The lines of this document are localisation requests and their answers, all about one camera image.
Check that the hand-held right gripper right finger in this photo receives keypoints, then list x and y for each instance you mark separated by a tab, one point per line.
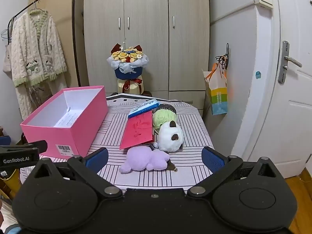
213	159

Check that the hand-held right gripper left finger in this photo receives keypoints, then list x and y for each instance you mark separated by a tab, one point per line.
97	160

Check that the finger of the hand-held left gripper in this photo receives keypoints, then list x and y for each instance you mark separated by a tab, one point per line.
36	146

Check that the pink cardboard box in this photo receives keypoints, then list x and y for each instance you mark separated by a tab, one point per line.
61	136

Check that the purple plush toy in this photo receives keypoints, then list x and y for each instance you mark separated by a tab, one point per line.
141	158

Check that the red envelope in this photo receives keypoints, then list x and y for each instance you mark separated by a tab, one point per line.
136	131

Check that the white plush toy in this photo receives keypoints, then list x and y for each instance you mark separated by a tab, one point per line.
167	139

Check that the green yarn ball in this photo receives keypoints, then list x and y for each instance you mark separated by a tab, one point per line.
162	118

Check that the blue wet wipes pack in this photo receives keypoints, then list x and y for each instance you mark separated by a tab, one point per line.
143	108

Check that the white paper slip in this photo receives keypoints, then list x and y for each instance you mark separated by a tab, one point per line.
67	118

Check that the white fleece robe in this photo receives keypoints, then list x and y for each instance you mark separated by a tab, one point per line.
26	102

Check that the striped tablecloth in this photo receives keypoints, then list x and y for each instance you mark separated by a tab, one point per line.
146	178

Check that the colourful paper gift bag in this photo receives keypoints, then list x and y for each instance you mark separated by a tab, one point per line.
218	97

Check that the white door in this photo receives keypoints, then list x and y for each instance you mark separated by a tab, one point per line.
280	114

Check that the flower bouquet in blue wrap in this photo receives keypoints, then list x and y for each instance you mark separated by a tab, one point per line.
128	73

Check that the blue round sticker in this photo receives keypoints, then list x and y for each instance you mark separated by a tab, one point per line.
258	74

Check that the white knitted cardigan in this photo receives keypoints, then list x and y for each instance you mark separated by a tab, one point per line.
36	46

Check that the beige wooden wardrobe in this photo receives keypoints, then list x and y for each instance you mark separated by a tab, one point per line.
146	53

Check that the black metal clothes rack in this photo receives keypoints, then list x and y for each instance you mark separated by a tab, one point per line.
75	34

